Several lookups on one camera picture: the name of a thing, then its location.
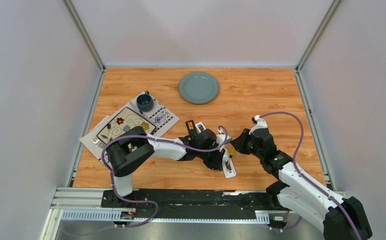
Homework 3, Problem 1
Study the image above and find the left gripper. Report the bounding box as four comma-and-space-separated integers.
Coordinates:
197, 143, 226, 172

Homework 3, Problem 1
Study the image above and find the yellow handled screwdriver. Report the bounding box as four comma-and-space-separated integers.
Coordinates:
229, 147, 236, 158

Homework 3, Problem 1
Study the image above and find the white remote with batteries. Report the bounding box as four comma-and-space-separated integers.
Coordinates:
222, 149, 237, 179

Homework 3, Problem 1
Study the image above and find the white remote with QR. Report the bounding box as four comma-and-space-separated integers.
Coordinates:
195, 122, 206, 133

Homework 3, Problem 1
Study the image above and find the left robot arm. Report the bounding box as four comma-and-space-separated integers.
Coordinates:
101, 121, 232, 208

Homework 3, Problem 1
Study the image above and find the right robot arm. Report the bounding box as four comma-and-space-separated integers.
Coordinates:
231, 128, 373, 240

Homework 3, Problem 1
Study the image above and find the black remote control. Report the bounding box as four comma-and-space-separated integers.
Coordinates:
185, 120, 198, 137

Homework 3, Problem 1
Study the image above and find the grey-green round plate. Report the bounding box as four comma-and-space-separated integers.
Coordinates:
178, 71, 220, 105

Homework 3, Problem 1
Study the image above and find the patterned paper placemat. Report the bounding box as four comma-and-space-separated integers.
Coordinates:
80, 95, 179, 160

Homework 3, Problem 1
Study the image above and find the dark blue cup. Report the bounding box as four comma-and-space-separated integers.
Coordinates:
136, 91, 154, 112

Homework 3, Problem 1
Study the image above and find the floral square plate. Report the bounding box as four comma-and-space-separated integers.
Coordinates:
96, 107, 156, 144

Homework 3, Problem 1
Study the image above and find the metal fork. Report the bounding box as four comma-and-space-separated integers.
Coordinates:
91, 137, 106, 148

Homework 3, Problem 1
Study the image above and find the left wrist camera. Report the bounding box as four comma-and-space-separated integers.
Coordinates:
216, 125, 232, 151

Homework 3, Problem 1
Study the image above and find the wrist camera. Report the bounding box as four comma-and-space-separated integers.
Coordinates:
249, 115, 268, 135
216, 125, 232, 151

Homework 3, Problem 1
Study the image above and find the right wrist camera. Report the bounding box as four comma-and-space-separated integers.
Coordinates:
249, 115, 268, 135

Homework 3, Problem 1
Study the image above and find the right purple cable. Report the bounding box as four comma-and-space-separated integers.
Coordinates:
260, 111, 362, 240

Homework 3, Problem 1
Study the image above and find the purple cable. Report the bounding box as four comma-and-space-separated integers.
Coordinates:
260, 111, 362, 240
100, 125, 229, 173

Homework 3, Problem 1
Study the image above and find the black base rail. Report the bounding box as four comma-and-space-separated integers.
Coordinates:
101, 188, 285, 220

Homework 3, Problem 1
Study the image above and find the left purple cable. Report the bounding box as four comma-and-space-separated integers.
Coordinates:
100, 125, 229, 173

